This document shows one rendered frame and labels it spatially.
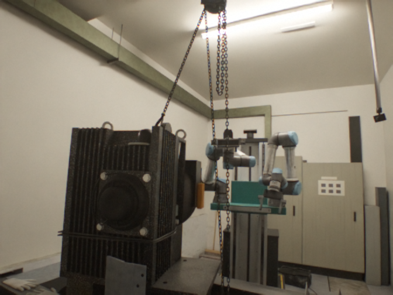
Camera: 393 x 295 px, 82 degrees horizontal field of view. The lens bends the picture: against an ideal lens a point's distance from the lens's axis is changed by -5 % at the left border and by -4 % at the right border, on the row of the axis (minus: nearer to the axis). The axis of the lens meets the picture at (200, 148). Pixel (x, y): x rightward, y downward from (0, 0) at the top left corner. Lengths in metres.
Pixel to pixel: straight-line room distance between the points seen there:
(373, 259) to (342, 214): 0.68
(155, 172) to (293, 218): 3.12
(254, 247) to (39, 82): 2.32
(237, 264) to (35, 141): 2.02
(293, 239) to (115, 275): 3.29
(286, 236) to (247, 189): 1.86
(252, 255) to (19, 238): 1.92
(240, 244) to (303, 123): 2.48
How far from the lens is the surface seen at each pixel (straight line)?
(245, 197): 2.31
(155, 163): 1.09
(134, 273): 0.98
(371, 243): 4.07
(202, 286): 1.19
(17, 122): 2.09
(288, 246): 4.06
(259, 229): 2.38
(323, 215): 3.95
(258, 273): 2.48
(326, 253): 4.05
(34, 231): 2.21
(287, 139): 2.06
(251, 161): 1.59
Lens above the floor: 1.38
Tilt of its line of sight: 7 degrees up
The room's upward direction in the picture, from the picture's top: 2 degrees clockwise
